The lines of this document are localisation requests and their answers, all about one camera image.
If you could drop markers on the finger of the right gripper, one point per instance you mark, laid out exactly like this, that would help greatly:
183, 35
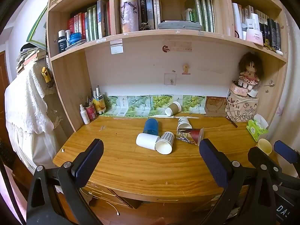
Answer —
289, 154
258, 158

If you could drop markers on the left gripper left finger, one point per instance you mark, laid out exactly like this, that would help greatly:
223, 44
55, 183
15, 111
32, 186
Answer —
43, 204

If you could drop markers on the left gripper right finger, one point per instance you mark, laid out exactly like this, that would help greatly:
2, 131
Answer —
248, 196

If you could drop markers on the blue plastic cup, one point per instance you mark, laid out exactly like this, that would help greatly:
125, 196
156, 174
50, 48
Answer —
151, 127

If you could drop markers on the yellow cup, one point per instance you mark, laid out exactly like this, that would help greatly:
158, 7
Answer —
265, 146

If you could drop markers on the red patterned plastic cup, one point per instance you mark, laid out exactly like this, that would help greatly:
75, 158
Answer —
190, 135

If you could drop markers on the bamboo print white cup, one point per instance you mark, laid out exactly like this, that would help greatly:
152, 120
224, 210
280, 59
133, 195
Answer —
184, 123

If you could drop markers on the checkered paper cup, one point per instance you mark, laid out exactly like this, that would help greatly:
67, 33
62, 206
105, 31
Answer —
165, 143

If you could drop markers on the brown sleeve paper cup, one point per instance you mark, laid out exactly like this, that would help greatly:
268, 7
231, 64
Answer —
173, 109

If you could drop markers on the plain white paper cup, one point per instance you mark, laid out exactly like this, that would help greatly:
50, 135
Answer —
147, 141

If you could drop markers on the green tissue pack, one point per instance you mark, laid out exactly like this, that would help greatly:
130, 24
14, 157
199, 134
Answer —
257, 127

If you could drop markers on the white spray bottle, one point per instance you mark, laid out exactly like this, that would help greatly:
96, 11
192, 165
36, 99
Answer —
84, 115

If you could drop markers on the red pen holder can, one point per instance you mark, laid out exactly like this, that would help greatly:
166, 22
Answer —
91, 112

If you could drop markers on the rag doll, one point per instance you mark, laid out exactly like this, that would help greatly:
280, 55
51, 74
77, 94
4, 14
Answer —
250, 71

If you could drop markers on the grape print paper sheet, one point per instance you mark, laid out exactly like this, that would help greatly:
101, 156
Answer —
145, 106

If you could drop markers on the dark bottle on shelf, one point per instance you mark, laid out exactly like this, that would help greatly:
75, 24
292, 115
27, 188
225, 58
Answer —
62, 41

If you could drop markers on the wooden bookshelf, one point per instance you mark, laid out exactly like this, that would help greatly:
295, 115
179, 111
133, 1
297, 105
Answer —
151, 62

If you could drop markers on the white floral cylinder box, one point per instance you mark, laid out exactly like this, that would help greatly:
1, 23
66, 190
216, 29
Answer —
129, 16

